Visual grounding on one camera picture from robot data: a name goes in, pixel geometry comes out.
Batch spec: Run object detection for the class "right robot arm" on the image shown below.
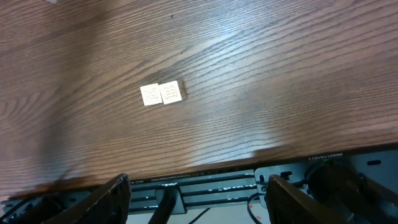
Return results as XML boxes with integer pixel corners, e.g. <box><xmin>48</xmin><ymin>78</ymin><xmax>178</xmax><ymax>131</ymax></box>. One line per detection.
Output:
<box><xmin>41</xmin><ymin>159</ymin><xmax>397</xmax><ymax>223</ymax></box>

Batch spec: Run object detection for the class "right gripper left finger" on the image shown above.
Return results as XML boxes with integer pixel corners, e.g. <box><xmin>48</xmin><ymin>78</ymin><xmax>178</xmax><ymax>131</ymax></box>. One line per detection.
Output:
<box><xmin>43</xmin><ymin>173</ymin><xmax>131</xmax><ymax>224</ymax></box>

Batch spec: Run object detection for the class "white B block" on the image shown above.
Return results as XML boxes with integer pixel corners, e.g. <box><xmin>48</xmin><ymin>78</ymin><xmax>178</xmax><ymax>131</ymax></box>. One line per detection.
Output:
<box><xmin>159</xmin><ymin>80</ymin><xmax>186</xmax><ymax>105</ymax></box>

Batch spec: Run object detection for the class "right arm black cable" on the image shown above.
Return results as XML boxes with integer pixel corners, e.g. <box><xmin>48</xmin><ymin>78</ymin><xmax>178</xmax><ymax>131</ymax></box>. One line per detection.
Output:
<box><xmin>186</xmin><ymin>192</ymin><xmax>265</xmax><ymax>224</ymax></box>

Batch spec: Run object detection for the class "white patterned block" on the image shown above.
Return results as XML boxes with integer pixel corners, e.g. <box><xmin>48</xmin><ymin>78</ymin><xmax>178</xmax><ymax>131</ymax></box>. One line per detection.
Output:
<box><xmin>140</xmin><ymin>83</ymin><xmax>162</xmax><ymax>106</ymax></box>

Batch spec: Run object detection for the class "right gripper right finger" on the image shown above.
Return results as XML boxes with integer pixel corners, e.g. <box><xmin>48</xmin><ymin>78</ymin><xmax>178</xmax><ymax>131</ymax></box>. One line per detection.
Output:
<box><xmin>266</xmin><ymin>175</ymin><xmax>345</xmax><ymax>224</ymax></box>

